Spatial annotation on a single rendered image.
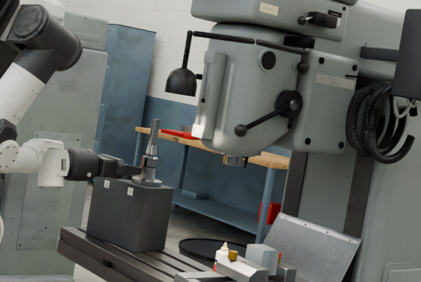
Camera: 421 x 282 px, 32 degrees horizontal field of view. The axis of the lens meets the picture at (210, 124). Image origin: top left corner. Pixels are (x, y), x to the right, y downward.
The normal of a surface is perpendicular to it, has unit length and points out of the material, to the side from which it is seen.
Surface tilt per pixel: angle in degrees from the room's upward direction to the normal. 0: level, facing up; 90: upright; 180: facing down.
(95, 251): 90
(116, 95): 90
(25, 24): 67
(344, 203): 90
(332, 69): 90
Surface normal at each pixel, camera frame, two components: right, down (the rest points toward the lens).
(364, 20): 0.63, 0.15
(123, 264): -0.76, -0.09
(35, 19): -0.45, -0.44
